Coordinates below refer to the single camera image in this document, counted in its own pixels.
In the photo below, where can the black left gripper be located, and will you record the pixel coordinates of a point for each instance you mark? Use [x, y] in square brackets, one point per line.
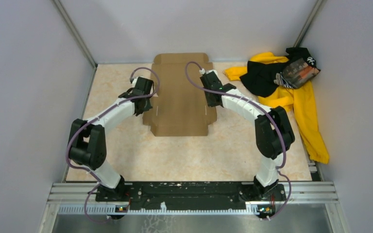
[148, 107]

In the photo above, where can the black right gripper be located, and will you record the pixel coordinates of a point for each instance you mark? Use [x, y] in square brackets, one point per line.
[209, 102]

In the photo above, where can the brown cardboard box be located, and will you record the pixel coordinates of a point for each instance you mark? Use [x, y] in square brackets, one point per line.
[179, 108]

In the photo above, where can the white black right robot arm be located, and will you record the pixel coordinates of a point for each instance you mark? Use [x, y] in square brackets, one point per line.
[273, 131]

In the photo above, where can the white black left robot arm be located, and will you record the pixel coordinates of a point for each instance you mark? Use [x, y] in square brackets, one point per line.
[87, 150]

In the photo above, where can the black printed garment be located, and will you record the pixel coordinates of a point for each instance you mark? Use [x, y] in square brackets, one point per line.
[263, 79]

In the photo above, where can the yellow garment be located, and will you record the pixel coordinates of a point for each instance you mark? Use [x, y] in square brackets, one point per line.
[301, 101]

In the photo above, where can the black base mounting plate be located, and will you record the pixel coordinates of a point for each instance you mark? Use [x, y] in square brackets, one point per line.
[188, 196]

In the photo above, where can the aluminium frame rail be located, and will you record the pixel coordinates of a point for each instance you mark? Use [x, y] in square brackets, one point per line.
[79, 198]

